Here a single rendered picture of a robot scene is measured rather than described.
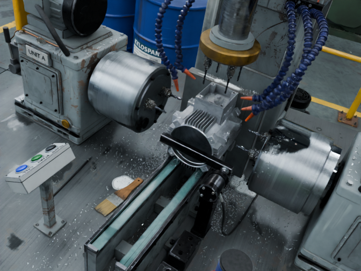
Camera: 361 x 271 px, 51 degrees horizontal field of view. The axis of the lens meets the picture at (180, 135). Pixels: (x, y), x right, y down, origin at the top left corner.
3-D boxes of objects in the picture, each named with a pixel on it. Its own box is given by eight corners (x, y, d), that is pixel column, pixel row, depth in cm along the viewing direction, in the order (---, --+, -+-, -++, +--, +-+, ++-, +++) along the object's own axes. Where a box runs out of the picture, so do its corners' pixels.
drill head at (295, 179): (245, 150, 138) (264, 93, 123) (356, 202, 126) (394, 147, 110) (215, 191, 120) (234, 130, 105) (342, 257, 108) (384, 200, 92)
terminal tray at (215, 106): (207, 98, 132) (211, 80, 128) (234, 110, 129) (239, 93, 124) (190, 114, 124) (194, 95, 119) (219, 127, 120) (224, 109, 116)
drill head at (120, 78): (102, 82, 159) (102, 26, 143) (175, 117, 147) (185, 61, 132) (58, 108, 141) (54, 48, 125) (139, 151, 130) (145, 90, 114)
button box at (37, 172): (60, 157, 110) (52, 141, 107) (76, 157, 105) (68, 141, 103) (12, 193, 97) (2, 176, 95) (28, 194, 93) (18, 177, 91)
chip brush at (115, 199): (135, 176, 136) (136, 175, 136) (146, 183, 134) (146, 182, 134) (93, 209, 122) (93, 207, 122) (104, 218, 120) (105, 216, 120)
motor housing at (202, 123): (189, 127, 143) (198, 85, 131) (235, 149, 137) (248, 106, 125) (161, 155, 129) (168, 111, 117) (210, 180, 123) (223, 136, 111)
